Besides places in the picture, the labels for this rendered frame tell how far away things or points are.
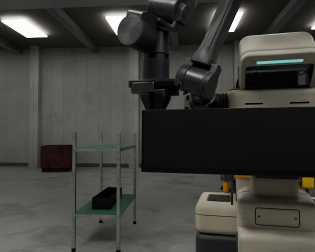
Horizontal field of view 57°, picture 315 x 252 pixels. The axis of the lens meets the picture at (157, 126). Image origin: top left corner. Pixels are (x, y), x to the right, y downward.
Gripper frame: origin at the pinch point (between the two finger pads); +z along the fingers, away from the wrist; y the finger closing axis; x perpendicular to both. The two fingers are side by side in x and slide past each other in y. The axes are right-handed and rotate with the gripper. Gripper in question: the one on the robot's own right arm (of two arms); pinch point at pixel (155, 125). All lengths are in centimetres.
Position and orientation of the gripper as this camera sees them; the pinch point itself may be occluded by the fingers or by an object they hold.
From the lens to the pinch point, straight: 61.1
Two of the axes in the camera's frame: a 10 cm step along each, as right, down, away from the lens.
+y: 9.7, 0.0, -2.4
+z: -0.1, 10.0, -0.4
